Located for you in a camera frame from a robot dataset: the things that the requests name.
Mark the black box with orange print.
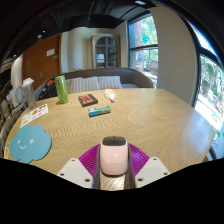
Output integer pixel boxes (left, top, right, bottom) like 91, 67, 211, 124
78, 93, 99, 108

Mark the curved grey sofa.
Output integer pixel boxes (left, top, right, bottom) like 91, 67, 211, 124
34, 67, 155, 101

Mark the blue cloud-shaped mouse pad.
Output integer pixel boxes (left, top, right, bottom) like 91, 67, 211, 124
8, 124, 53, 164

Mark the small green and blue pack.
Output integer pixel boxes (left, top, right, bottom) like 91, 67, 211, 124
88, 105, 112, 118

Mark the white sticker sheet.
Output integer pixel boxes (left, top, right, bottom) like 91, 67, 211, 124
19, 103, 50, 129

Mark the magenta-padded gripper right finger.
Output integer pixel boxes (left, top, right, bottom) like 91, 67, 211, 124
123, 143, 172, 191

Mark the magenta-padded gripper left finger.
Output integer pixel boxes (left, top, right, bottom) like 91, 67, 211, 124
57, 143, 102, 191

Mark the white plastic wrapper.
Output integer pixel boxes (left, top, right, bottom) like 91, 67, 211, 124
103, 88, 118, 103

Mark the arched glass-door cabinet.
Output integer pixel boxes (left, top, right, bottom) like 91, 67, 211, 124
90, 33, 122, 70

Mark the large side window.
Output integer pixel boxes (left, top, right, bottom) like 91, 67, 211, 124
189, 23, 224, 148

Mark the striped cushion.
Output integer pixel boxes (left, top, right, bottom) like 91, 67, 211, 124
65, 76, 101, 95
97, 75, 124, 90

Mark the green drink can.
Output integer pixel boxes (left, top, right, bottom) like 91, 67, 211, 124
54, 75, 70, 105

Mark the orange wooden door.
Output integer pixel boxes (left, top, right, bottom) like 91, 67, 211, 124
21, 33, 63, 91

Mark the dark backpack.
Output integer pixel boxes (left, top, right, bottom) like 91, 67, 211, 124
39, 78, 58, 100

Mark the black-framed window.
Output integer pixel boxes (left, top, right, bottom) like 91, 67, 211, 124
128, 14, 159, 88

